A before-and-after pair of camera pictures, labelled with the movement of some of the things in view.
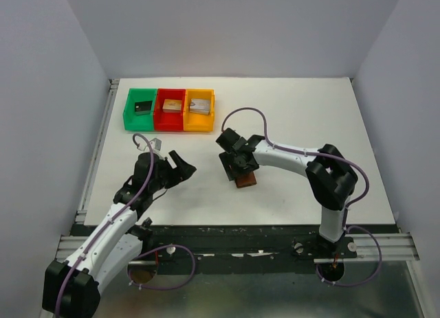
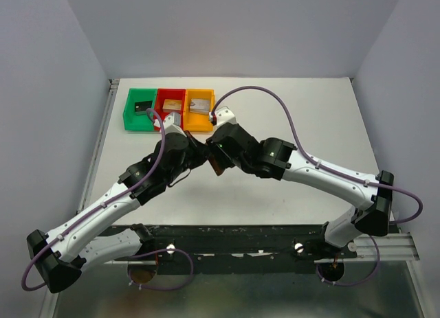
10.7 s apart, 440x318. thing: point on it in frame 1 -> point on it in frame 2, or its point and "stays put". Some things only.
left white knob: (170, 249) stays put
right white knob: (297, 246) stays put
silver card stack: (199, 106) stays put
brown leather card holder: (245, 180) -> (218, 159)
